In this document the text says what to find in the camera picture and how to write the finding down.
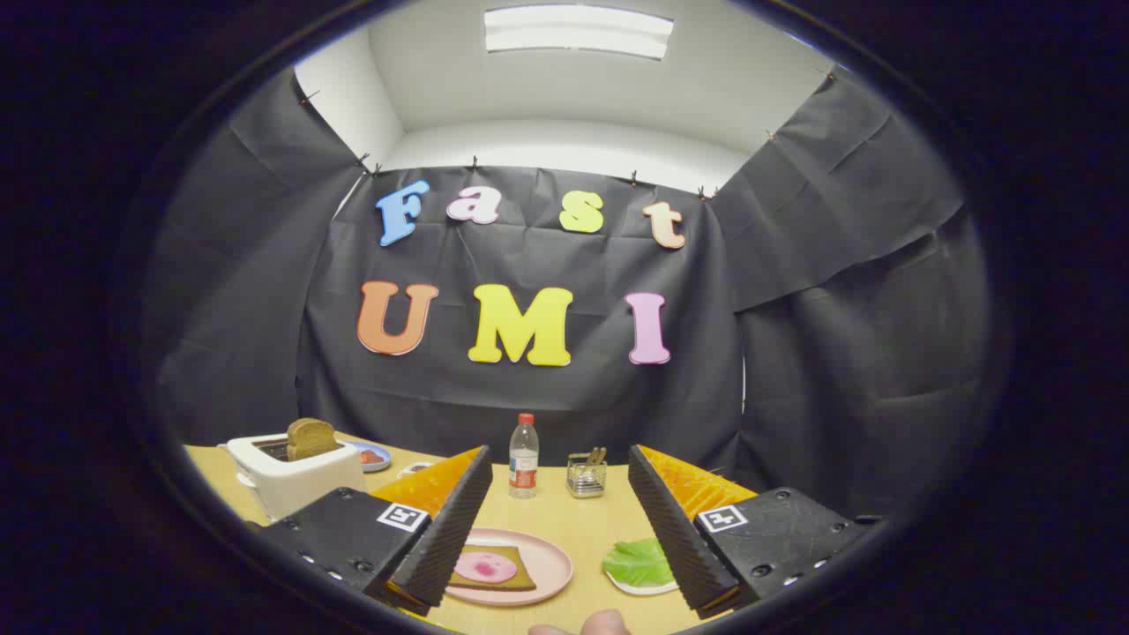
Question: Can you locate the blue plate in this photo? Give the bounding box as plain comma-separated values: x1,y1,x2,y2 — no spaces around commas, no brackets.
340,439,393,474

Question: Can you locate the clear plastic water bottle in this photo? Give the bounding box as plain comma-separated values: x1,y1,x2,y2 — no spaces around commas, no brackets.
509,413,540,500

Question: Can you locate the brown toast bread slice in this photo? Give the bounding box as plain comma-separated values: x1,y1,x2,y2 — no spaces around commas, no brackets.
286,418,341,461

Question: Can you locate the pink plate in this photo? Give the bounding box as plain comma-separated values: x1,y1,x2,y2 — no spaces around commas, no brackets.
444,527,574,607

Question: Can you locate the ceiling light panel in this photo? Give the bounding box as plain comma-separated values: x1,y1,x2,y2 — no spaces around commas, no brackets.
483,4,676,61

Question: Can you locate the wire mesh cutlery holder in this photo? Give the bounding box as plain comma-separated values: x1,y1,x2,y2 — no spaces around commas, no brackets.
566,452,608,499

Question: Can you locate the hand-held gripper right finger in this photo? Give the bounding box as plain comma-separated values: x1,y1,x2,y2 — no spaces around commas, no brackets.
627,444,874,620

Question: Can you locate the white rectangular plate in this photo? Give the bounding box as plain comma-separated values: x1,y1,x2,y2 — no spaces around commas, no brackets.
602,540,680,596

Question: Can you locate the green lettuce leaf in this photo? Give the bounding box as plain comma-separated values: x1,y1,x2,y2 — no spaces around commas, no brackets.
602,538,676,588

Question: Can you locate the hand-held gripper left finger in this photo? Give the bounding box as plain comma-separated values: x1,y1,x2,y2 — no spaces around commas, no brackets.
254,445,493,616

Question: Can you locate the pink ham slice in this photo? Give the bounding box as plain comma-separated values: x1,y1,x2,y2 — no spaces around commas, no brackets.
454,551,519,585

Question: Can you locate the white toaster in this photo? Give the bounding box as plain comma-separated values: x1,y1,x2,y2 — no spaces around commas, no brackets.
218,434,367,521

